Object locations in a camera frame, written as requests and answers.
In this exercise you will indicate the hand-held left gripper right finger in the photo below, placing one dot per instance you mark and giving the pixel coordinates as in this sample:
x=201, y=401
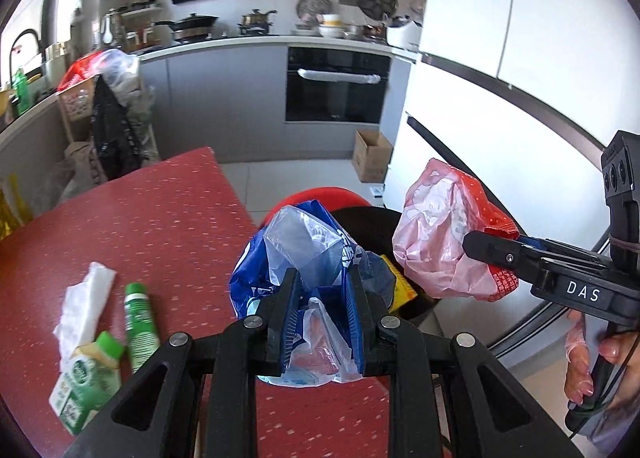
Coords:
x=356, y=323

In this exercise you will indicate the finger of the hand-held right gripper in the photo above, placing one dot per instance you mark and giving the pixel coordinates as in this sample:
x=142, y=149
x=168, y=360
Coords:
x=570, y=252
x=492, y=250

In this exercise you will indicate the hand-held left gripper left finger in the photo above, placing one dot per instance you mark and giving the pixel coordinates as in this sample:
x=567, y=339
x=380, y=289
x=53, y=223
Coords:
x=287, y=318

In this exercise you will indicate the yellow snack packet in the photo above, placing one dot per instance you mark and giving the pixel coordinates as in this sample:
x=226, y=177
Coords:
x=400, y=288

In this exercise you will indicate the red pink plastic bag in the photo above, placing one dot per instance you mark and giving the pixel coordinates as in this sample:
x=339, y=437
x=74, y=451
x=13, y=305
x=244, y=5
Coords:
x=435, y=238

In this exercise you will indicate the blue clear plastic bag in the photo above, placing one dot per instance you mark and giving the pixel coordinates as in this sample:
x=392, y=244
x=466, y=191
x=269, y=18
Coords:
x=300, y=248

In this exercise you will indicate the black trash bin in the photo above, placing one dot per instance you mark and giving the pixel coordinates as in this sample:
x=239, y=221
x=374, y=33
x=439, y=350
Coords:
x=370, y=223

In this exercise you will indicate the person's right hand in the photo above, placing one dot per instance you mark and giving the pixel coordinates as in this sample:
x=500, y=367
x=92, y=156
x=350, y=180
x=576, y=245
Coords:
x=577, y=353

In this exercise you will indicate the red round stool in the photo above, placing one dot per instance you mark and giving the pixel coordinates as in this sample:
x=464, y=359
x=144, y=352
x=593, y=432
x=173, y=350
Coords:
x=330, y=195

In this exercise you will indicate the green tube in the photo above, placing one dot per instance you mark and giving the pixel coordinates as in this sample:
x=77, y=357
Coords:
x=139, y=323

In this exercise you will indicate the cardboard box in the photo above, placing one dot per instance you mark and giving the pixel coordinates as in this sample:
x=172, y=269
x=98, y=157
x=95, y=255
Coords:
x=370, y=157

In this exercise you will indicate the white crumpled tissue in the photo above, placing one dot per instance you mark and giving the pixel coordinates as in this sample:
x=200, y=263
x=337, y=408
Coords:
x=82, y=308

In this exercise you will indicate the green capped carton bottle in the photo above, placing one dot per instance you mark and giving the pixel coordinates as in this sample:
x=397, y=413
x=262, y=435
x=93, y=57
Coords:
x=85, y=383

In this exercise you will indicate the black built-in oven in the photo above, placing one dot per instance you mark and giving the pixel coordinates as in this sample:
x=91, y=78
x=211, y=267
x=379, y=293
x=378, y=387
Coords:
x=335, y=97

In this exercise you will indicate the grey kitchen base cabinets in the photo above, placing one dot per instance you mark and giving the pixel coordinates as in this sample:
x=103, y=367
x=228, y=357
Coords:
x=220, y=102

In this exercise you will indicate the white countertop appliance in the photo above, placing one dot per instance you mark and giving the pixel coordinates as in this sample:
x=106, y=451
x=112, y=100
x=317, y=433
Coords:
x=402, y=35

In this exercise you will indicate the copper pot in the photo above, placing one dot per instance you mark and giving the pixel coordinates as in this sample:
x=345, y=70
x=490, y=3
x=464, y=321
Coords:
x=375, y=32

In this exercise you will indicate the white refrigerator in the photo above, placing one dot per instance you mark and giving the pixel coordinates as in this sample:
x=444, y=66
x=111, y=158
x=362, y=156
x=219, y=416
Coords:
x=475, y=2

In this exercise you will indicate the black plastic bag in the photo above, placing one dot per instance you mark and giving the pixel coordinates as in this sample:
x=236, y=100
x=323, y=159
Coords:
x=112, y=137

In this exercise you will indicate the beige cloth bag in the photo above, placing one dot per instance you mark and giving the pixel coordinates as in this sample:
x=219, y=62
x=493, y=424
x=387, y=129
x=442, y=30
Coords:
x=75, y=172

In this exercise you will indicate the stack of white bowls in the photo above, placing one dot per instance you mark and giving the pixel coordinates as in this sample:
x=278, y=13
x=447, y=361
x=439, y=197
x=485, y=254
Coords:
x=331, y=27

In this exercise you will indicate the black round steamer rack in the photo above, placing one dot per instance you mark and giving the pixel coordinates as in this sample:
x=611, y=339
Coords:
x=377, y=0

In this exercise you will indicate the beige plastic storage basket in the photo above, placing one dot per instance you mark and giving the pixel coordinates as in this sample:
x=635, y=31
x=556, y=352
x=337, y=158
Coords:
x=75, y=110

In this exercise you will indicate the steel cooking pot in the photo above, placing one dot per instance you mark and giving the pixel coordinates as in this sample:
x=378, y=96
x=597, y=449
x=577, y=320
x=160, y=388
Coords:
x=256, y=20

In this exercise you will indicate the grey round strainer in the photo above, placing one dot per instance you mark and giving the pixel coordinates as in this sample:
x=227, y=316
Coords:
x=315, y=5

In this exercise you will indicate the black wok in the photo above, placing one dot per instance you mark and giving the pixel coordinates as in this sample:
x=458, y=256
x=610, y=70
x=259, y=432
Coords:
x=195, y=23

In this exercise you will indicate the white spice shelf rack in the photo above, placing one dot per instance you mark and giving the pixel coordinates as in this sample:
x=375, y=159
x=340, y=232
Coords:
x=140, y=25

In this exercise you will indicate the green dish soap bottle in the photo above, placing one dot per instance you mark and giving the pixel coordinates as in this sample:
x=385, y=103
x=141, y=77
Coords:
x=22, y=92

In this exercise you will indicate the black kitchen faucet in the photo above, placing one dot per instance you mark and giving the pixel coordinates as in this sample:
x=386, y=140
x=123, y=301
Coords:
x=22, y=33

